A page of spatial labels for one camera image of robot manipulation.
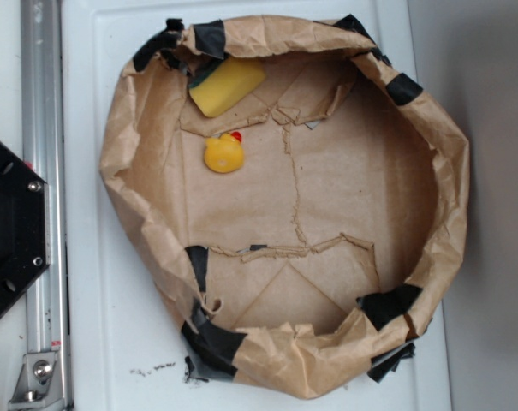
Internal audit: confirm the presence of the yellow green sponge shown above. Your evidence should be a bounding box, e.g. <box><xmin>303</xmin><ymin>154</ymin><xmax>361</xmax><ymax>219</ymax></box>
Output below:
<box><xmin>188</xmin><ymin>57</ymin><xmax>266</xmax><ymax>118</ymax></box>

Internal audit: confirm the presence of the brown paper bag tray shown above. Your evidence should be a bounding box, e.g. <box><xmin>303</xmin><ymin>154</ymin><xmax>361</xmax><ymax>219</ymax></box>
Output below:
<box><xmin>99</xmin><ymin>15</ymin><xmax>469</xmax><ymax>399</ymax></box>

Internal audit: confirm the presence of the yellow rubber duck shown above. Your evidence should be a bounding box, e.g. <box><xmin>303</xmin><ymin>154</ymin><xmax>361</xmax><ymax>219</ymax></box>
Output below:
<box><xmin>204</xmin><ymin>131</ymin><xmax>245</xmax><ymax>174</ymax></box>

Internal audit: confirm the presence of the white plastic tray board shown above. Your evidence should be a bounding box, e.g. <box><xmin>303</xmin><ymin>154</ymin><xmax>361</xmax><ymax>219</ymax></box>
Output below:
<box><xmin>61</xmin><ymin>1</ymin><xmax>451</xmax><ymax>410</ymax></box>

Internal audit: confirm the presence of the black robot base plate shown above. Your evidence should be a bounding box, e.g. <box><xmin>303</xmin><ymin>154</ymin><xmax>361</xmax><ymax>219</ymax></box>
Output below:
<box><xmin>0</xmin><ymin>141</ymin><xmax>49</xmax><ymax>319</ymax></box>

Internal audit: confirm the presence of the metal corner bracket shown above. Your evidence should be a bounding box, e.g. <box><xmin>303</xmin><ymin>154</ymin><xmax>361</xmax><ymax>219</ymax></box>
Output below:
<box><xmin>8</xmin><ymin>351</ymin><xmax>64</xmax><ymax>410</ymax></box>

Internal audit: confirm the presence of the aluminium extrusion rail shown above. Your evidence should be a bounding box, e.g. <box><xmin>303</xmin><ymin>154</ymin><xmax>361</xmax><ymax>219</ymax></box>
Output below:
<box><xmin>21</xmin><ymin>1</ymin><xmax>74</xmax><ymax>410</ymax></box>

